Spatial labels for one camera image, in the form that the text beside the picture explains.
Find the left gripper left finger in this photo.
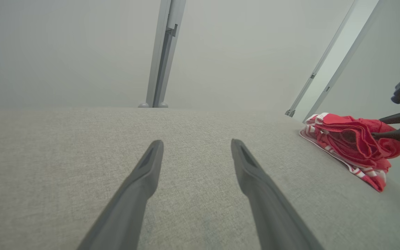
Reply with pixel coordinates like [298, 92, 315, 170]
[77, 140, 164, 250]

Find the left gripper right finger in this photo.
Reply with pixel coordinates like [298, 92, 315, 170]
[231, 139, 326, 250]

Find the red Bulls 23 jersey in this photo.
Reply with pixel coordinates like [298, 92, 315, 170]
[299, 112, 388, 193]

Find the grey slanted frame bar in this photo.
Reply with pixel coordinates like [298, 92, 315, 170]
[285, 0, 359, 117]
[303, 0, 383, 123]

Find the grey partition post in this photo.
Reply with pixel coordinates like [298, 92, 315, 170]
[138, 0, 187, 108]

